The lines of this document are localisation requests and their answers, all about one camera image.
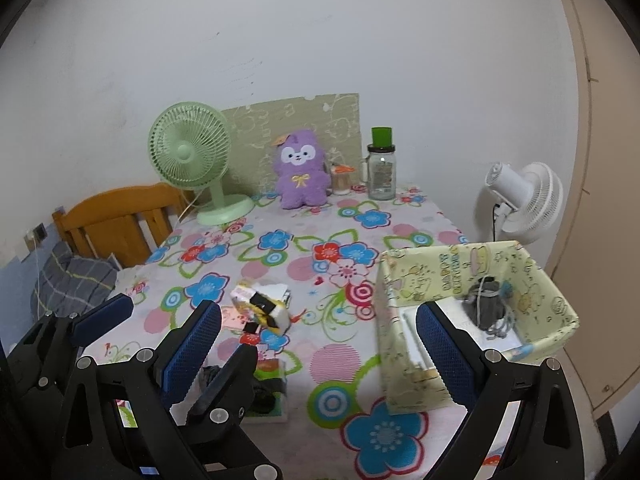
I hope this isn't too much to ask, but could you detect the glass mug jar green lid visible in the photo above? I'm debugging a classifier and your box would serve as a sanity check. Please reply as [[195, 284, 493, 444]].
[[360, 127, 398, 200]]

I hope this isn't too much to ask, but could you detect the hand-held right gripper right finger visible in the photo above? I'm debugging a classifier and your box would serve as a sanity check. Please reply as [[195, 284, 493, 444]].
[[416, 303, 596, 480]]

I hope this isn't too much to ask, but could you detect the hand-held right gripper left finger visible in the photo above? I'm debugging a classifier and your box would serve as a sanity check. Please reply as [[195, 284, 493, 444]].
[[50, 300, 223, 480]]

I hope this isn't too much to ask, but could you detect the yellow black white sock bundle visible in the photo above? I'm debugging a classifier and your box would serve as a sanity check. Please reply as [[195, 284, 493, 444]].
[[231, 281, 294, 337]]

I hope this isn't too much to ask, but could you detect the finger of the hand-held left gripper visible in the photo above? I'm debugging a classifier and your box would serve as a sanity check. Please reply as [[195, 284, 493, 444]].
[[175, 344, 282, 480], [5, 294, 135, 402]]

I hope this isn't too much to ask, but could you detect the purple plush toy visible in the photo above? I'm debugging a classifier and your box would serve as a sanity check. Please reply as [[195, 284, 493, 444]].
[[272, 129, 332, 210]]

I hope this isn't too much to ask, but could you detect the white clip fan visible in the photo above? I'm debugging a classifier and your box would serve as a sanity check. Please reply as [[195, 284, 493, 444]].
[[472, 161, 564, 247]]

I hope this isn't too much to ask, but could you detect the dark sock pair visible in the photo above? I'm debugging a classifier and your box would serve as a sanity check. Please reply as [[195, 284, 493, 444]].
[[250, 377, 288, 414]]

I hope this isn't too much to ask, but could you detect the grey sock pair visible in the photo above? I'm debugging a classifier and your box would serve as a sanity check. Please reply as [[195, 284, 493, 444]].
[[462, 276, 518, 342]]

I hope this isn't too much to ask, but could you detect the yellow patterned storage box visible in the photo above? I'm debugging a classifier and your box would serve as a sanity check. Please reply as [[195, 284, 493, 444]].
[[375, 240, 581, 415]]

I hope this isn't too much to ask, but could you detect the green desk fan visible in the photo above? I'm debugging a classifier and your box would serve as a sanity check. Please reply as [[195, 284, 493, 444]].
[[147, 101, 256, 226]]

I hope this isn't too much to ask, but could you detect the white fan cable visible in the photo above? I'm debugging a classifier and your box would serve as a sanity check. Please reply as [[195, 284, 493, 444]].
[[177, 191, 201, 221]]

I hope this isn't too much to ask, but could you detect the beige door frame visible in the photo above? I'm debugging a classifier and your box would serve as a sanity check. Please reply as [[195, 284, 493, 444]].
[[542, 0, 640, 413]]

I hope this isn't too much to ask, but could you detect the grey plaid pillow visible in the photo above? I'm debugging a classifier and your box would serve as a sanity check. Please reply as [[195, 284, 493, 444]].
[[31, 240, 120, 318]]

